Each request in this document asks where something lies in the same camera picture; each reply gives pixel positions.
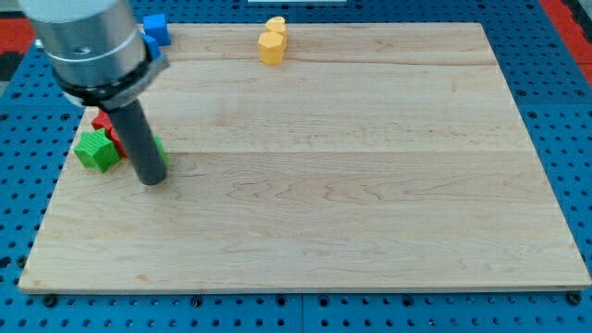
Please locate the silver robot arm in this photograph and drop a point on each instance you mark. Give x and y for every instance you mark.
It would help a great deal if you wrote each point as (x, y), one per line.
(98, 55)

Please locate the yellow hexagon block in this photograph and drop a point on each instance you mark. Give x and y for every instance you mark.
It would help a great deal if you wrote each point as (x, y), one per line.
(271, 48)

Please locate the yellow heart block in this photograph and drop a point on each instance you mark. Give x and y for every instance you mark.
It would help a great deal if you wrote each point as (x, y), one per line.
(278, 25)

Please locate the wooden board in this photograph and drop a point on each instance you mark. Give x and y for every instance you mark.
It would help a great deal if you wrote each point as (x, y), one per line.
(376, 158)

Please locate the green block behind rod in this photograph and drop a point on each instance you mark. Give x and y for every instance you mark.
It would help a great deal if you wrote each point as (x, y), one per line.
(161, 150)

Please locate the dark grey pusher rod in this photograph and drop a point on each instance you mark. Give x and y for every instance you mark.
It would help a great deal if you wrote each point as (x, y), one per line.
(138, 142)

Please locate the red block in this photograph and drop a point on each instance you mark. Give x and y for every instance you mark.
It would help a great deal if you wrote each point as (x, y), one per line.
(102, 122)

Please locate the blue cube block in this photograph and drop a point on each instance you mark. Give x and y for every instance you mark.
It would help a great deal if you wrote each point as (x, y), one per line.
(156, 27)

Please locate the green star block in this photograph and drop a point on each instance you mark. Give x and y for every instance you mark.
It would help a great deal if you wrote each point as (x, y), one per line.
(96, 150)

